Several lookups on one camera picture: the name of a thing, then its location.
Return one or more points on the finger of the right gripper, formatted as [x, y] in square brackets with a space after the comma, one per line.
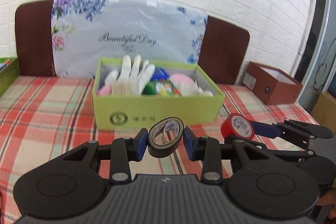
[266, 130]

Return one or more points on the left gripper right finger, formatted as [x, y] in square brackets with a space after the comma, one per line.
[208, 151]

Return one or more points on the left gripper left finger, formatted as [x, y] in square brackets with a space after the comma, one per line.
[124, 150]

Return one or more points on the red tape roll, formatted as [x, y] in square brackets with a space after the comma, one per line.
[237, 125]

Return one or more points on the black tape roll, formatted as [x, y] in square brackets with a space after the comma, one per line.
[164, 137]

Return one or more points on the white pink glove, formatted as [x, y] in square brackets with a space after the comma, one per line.
[187, 86]
[131, 72]

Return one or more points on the green small carton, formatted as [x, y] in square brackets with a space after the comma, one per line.
[164, 88]

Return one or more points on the blue small packet box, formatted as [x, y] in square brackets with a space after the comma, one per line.
[159, 74]

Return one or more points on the person's right hand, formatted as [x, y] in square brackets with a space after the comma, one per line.
[329, 199]

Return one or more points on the brown cardboard box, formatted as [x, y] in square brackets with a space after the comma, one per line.
[271, 85]

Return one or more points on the green cardboard storage box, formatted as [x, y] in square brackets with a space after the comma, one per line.
[115, 112]

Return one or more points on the red plaid bed sheet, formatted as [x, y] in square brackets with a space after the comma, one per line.
[42, 118]

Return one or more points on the dark brown wooden headboard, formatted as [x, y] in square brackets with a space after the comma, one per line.
[222, 54]

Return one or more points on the floral plastic pillow bag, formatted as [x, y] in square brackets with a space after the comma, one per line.
[83, 31]

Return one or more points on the green side box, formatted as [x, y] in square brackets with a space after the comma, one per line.
[9, 72]

